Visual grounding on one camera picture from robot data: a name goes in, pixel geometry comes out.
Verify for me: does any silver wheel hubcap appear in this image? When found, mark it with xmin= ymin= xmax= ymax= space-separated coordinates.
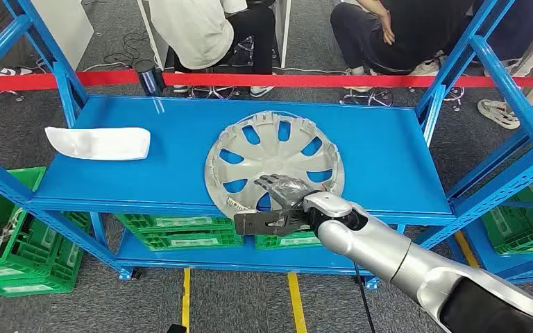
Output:
xmin=204 ymin=110 xmax=346 ymax=217

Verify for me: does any blue metal shelf rack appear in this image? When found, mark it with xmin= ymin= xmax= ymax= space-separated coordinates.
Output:
xmin=0 ymin=0 xmax=533 ymax=291
xmin=446 ymin=197 xmax=533 ymax=284

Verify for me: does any white plastic car part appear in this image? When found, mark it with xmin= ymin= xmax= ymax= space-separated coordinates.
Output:
xmin=44 ymin=126 xmax=151 ymax=162

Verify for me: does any green plastic crate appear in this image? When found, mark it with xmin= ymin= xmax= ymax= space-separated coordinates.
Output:
xmin=0 ymin=166 xmax=94 ymax=282
xmin=115 ymin=213 xmax=236 ymax=232
xmin=253 ymin=231 xmax=323 ymax=251
xmin=130 ymin=228 xmax=245 ymax=252
xmin=481 ymin=169 xmax=533 ymax=257
xmin=0 ymin=257 xmax=86 ymax=298

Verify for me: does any red barrier tape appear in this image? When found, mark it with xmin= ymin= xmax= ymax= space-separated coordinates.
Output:
xmin=0 ymin=69 xmax=533 ymax=94

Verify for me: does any white desk panel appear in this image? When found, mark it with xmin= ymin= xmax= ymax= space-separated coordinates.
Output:
xmin=274 ymin=0 xmax=293 ymax=69
xmin=137 ymin=0 xmax=171 ymax=71
xmin=31 ymin=0 xmax=95 ymax=71

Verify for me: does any yellow floor tape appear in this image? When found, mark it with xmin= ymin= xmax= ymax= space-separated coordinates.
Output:
xmin=452 ymin=231 xmax=480 ymax=269

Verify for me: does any black barrier post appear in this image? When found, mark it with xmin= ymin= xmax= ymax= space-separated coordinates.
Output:
xmin=135 ymin=60 xmax=167 ymax=97

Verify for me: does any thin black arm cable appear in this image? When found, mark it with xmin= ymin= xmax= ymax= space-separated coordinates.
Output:
xmin=353 ymin=262 xmax=377 ymax=333

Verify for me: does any black floor cable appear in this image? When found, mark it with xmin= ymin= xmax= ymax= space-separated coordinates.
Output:
xmin=103 ymin=29 xmax=157 ymax=70

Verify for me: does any white floor cable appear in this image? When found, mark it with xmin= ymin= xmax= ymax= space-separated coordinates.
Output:
xmin=82 ymin=60 xmax=132 ymax=74

